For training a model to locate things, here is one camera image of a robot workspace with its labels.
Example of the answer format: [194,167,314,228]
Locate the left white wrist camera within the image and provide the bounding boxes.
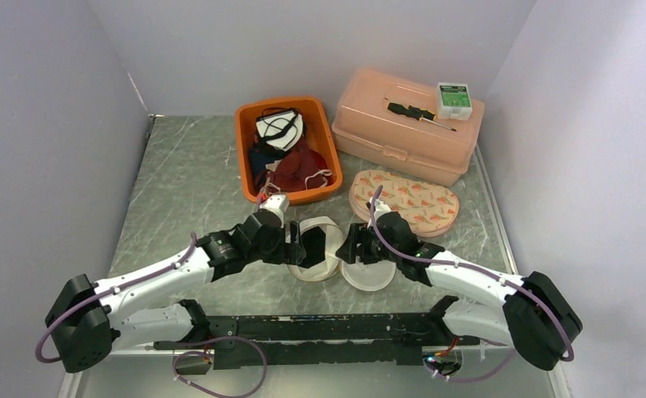
[255,193,290,226]

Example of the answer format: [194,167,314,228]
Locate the white black bra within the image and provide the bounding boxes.
[255,107,307,153]

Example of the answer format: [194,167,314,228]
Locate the navy blue bra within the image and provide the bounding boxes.
[247,147,279,177]

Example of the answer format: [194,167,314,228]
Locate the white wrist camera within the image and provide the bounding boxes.
[367,187,392,221]
[255,193,290,226]

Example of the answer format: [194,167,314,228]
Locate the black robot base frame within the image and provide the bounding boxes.
[153,313,462,370]

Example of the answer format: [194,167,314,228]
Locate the floral mesh laundry bag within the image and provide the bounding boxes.
[349,170,459,238]

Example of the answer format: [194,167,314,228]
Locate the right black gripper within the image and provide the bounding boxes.
[335,222,401,264]

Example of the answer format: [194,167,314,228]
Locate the pink plastic storage box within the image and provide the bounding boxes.
[331,68,485,186]

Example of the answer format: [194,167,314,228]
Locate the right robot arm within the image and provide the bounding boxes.
[336,212,583,371]

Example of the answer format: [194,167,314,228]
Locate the orange plastic bin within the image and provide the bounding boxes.
[236,96,342,205]

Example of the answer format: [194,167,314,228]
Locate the white green small box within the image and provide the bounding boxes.
[436,82,473,121]

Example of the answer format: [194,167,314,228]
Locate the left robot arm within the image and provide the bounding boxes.
[34,210,307,373]

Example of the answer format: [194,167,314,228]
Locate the dark red bra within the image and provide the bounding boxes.
[255,145,333,191]

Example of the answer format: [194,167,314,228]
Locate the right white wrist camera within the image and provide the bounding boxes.
[367,187,392,221]

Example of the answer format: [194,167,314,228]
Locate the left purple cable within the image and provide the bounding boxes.
[35,231,198,365]

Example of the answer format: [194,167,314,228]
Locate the black yellow screwdriver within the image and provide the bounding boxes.
[385,97,457,132]

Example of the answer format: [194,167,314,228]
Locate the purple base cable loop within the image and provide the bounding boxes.
[172,336,269,398]

